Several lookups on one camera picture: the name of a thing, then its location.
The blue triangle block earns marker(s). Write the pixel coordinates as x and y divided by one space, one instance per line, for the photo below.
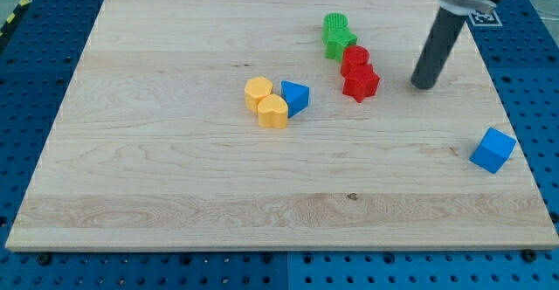
296 96

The green cylinder block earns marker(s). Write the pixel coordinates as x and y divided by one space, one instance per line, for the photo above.
333 21

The black bolt front left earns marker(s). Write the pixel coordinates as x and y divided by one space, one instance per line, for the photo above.
44 259

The green star block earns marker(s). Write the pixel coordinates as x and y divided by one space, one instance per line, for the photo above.
336 42

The black white fiducial marker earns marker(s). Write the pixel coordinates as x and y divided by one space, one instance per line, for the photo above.
481 19

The red cylinder block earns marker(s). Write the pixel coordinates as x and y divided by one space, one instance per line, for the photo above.
354 55

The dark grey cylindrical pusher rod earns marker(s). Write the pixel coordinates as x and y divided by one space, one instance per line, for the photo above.
443 34

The yellow heart block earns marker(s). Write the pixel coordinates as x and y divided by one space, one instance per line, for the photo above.
272 112

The black bolt front right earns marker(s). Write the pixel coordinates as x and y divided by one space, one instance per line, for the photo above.
529 255

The blue cube block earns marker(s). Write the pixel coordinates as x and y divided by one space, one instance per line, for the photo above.
493 150

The light wooden board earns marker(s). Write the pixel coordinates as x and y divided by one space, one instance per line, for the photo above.
154 150

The red star block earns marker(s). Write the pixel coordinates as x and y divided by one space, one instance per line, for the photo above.
360 82

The black bolt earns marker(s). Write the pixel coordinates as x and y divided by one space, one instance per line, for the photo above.
529 255
44 259

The yellow hexagon block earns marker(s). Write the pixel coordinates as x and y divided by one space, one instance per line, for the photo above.
256 89

